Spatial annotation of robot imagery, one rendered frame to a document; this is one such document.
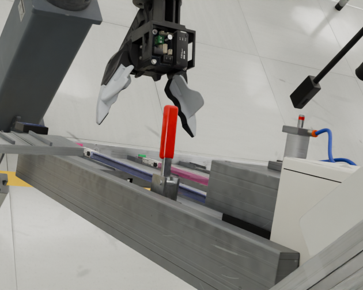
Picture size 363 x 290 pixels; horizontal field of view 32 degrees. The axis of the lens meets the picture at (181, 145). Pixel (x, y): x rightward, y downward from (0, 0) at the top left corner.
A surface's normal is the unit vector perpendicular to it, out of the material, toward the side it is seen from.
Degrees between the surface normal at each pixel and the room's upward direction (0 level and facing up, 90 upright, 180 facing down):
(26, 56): 90
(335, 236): 90
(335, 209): 90
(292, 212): 90
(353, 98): 0
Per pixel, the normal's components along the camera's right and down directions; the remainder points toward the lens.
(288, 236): -0.86, -0.11
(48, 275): 0.46, -0.57
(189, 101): -0.70, 0.43
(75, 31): 0.26, 0.82
